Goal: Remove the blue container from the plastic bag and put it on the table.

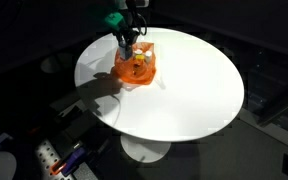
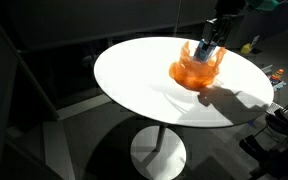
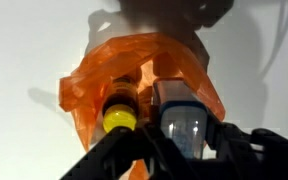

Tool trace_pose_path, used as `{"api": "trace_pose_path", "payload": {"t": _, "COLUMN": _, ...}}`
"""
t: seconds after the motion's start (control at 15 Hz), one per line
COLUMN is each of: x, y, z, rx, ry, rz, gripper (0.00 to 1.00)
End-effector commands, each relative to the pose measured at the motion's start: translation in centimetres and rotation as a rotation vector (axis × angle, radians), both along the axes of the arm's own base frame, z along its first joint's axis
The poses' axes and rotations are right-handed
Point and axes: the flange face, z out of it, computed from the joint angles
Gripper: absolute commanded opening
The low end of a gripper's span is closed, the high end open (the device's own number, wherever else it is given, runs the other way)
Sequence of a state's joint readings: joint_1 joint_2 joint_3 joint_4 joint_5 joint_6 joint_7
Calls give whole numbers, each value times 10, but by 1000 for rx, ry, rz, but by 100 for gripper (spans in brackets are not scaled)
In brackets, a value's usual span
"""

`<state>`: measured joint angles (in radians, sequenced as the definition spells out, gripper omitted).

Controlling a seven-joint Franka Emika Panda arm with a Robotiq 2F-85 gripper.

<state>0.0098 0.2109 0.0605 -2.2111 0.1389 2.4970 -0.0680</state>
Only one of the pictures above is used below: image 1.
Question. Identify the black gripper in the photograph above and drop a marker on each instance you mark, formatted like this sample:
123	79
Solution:
125	32

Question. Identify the silver Franka robot arm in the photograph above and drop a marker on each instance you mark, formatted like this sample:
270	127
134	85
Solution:
132	3

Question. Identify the orange plastic bag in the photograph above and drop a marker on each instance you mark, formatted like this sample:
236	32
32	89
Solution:
134	71

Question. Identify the purple orange clamp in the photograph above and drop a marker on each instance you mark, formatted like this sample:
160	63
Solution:
69	161

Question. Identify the perforated metal plate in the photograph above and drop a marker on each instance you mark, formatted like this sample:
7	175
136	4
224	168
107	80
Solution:
47	156

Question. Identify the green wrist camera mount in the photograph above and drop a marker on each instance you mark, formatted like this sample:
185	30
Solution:
114	20

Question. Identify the white table pedestal base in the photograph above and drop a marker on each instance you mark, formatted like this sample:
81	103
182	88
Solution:
144	150

